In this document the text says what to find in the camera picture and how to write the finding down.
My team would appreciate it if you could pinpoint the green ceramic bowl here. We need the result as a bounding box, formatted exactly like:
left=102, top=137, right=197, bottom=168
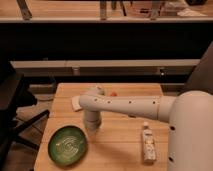
left=48, top=125, right=88, bottom=166

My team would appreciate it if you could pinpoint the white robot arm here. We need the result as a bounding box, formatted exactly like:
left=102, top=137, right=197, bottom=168
left=79, top=91, right=213, bottom=171

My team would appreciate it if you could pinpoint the white round object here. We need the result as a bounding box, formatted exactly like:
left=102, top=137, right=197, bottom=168
left=88, top=86, right=105, bottom=95

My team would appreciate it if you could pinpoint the orange carrot toy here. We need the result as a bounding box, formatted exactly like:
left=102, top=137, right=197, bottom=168
left=110, top=92, right=118, bottom=97

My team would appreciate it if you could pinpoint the white squeeze bottle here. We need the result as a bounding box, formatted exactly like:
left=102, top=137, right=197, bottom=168
left=142, top=122, right=157, bottom=163

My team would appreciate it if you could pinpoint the black office chair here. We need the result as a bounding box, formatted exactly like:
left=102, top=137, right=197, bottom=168
left=0, top=60, right=49, bottom=171

